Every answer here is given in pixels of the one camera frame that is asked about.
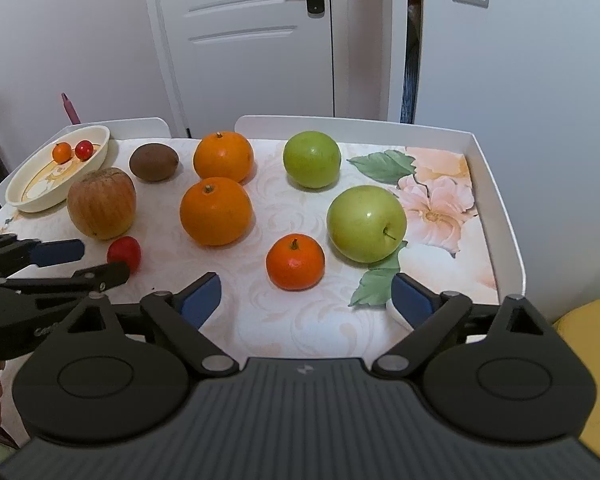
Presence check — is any green apple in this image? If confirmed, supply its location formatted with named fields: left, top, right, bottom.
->
left=326, top=185, right=408, bottom=263
left=282, top=131, right=342, bottom=190

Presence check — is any orange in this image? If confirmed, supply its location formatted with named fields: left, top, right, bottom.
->
left=180, top=177, right=253, bottom=247
left=193, top=131, right=255, bottom=184

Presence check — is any cream oval bowl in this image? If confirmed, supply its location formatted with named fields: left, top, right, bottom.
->
left=0, top=125, right=112, bottom=213

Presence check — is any yellow stool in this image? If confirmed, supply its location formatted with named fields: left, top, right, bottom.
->
left=552, top=295, right=600, bottom=463

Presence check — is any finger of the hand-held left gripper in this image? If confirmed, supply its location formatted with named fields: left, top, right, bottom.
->
left=0, top=262, right=131, bottom=306
left=0, top=233, right=86, bottom=282

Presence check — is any white panel door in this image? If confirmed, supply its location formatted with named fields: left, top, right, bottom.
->
left=140, top=0, right=407, bottom=136

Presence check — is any dark patterned curtain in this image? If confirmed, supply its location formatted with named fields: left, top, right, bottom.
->
left=404, top=0, right=425, bottom=125

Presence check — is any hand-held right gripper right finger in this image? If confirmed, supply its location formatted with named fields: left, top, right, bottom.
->
left=370, top=271, right=556, bottom=376

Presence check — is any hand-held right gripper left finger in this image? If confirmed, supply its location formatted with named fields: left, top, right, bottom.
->
left=55, top=271, right=241, bottom=376

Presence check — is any white sliding door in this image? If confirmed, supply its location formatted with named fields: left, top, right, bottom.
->
left=414, top=0, right=600, bottom=318

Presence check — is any floral table mat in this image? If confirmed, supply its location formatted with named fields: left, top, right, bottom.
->
left=0, top=137, right=501, bottom=358

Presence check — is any pink broom handle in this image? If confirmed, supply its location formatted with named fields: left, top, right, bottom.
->
left=61, top=92, right=82, bottom=126

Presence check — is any brown kiwi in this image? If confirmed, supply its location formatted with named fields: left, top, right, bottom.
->
left=129, top=143, right=180, bottom=182

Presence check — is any white rimmed table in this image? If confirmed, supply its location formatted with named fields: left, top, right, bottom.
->
left=0, top=115, right=526, bottom=361

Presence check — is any small tangerine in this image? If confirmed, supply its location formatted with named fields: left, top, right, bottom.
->
left=266, top=234, right=326, bottom=291

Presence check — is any wrinkled orange-brown apple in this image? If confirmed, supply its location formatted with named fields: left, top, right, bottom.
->
left=67, top=167, right=137, bottom=241

